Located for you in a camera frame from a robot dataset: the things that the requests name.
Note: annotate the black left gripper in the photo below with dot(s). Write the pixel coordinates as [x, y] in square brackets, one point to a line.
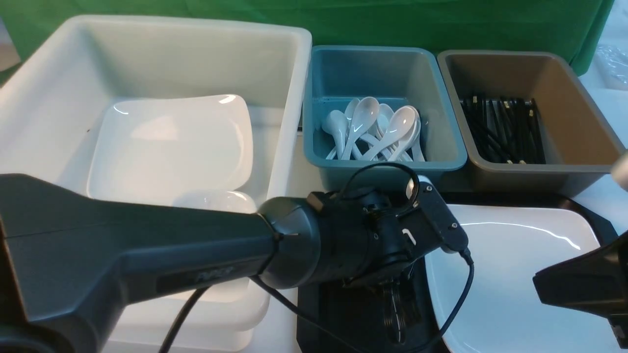
[362, 244]

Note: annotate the large white rice plate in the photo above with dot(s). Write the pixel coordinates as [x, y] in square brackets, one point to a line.
[502, 312]

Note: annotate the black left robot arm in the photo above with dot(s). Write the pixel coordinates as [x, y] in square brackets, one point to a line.
[72, 263]

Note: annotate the white square plate in tub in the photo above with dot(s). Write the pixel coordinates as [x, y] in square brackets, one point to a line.
[157, 150]

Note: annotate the black serving tray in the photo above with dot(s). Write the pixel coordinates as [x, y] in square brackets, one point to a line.
[357, 315]

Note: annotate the white spoon far left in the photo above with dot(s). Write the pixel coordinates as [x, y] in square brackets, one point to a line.
[336, 125]

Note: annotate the white spoon centre right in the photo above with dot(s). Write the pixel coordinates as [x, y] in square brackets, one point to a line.
[382, 121]

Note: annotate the white spoon tall centre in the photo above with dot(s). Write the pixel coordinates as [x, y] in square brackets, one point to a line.
[364, 117]

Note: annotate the white bowl in tub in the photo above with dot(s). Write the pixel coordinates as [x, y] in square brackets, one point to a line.
[219, 200]

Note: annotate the black chopsticks bundle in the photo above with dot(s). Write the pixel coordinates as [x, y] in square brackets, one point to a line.
[505, 130]

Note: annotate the teal plastic bin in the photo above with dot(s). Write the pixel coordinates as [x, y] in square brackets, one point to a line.
[397, 77]

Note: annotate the grey-brown plastic bin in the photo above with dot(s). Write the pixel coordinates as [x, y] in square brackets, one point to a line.
[580, 145]

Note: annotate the green backdrop cloth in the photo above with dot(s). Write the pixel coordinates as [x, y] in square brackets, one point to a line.
[568, 28]

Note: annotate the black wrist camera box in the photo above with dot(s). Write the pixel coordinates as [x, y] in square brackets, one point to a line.
[430, 224]

